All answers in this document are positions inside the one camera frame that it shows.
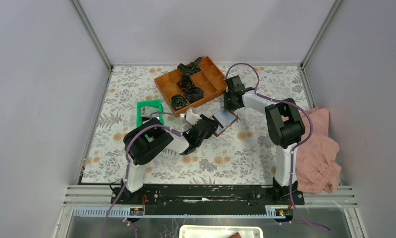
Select brown leather card holder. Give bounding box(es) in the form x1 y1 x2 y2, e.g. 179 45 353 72
211 108 238 137

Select green plastic card box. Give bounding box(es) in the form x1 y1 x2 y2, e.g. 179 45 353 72
136 99 164 127

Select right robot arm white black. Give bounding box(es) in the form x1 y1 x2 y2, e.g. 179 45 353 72
223 76 305 204

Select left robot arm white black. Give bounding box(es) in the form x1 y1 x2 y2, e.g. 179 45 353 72
122 108 219 204

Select orange wooden compartment tray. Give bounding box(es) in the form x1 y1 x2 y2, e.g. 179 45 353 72
154 56 227 114

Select black items in tray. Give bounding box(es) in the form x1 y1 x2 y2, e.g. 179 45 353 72
176 57 204 103

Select pink crumpled cloth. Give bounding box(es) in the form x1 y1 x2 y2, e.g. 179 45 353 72
295 107 341 194

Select black coiled cable in tray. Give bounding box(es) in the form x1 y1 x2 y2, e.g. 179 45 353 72
170 95 189 111

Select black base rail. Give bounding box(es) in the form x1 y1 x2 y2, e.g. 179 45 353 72
112 184 305 216

